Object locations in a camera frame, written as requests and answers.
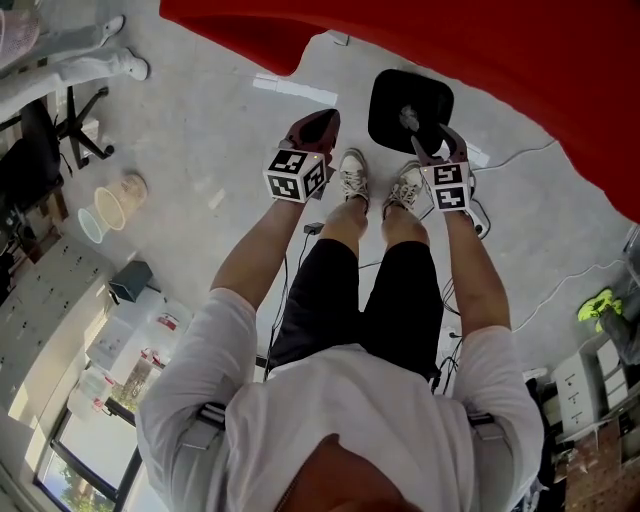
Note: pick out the person's white t-shirt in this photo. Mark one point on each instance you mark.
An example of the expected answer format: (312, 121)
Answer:
(325, 410)

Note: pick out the person's right leg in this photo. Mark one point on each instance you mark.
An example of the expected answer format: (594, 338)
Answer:
(405, 227)

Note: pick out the person's right grey sneaker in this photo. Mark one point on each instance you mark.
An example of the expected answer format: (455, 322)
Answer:
(404, 190)

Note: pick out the neon yellow shoe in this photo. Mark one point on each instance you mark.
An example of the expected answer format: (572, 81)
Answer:
(612, 310)
(595, 306)

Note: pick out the black office chair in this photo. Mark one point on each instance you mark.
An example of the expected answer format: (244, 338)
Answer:
(35, 155)

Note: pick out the red table cloth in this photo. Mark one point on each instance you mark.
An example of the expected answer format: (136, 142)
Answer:
(500, 60)

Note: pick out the white drawer cabinet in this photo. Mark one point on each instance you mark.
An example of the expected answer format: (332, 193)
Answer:
(45, 300)

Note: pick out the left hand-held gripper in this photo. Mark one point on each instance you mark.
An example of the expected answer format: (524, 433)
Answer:
(292, 175)

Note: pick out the stacked plastic cups on floor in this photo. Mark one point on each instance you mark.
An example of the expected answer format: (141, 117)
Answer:
(127, 192)

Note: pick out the person's neck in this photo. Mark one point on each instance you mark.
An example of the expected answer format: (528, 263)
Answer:
(355, 480)

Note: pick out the person's grey sneaker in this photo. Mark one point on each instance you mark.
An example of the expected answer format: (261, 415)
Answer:
(354, 175)
(404, 190)

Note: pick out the pale green plastic basket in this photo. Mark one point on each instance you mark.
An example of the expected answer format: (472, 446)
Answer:
(90, 227)

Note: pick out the clear plastic jar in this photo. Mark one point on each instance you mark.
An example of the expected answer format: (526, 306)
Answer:
(92, 392)

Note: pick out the person's right forearm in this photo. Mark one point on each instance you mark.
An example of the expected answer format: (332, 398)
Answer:
(475, 270)

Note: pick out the person's left leg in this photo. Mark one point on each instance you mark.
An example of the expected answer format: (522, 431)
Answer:
(345, 220)

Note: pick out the white paper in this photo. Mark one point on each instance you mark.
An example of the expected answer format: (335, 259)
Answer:
(410, 117)

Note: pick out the black trash bin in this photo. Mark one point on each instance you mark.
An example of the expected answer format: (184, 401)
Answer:
(390, 100)

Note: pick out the person's left forearm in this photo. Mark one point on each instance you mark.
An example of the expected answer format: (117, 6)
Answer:
(260, 245)

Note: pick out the white flat box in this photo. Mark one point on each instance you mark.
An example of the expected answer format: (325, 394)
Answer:
(110, 342)

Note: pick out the pink mesh basket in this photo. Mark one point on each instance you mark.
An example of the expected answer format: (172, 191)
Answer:
(17, 40)

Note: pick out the dark grey box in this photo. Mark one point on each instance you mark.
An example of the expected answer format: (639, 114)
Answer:
(131, 282)

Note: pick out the person's black shorts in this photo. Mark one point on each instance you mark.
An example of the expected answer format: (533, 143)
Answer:
(330, 300)

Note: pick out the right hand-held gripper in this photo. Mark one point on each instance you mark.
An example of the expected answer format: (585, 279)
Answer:
(450, 187)

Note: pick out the black power adapter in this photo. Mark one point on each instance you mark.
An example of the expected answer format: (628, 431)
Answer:
(314, 229)

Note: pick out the black window frame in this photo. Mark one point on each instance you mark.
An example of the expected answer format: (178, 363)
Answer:
(127, 470)

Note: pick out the white power strip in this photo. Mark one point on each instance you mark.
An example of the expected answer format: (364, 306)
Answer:
(477, 222)

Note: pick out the person's leg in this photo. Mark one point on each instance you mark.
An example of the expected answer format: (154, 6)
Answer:
(345, 220)
(405, 227)

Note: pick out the white drawer unit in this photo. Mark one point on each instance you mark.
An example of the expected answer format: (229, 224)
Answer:
(590, 390)

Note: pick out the clear lidded container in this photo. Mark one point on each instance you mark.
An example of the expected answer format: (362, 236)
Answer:
(167, 325)

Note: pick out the person's left grey sneaker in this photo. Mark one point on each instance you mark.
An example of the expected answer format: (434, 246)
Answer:
(354, 175)

